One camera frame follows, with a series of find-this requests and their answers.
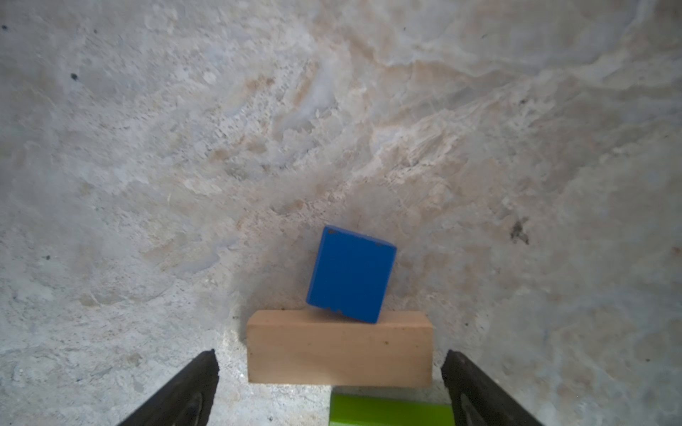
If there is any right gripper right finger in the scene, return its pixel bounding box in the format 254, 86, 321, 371
442, 350, 543, 426

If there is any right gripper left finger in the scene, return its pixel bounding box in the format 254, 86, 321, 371
119, 350, 220, 426

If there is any natural wood block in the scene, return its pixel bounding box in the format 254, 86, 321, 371
246, 310, 434, 388

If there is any green wood block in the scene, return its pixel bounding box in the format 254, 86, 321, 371
329, 393, 455, 426

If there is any dark blue wood cube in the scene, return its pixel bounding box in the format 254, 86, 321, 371
307, 225, 397, 324

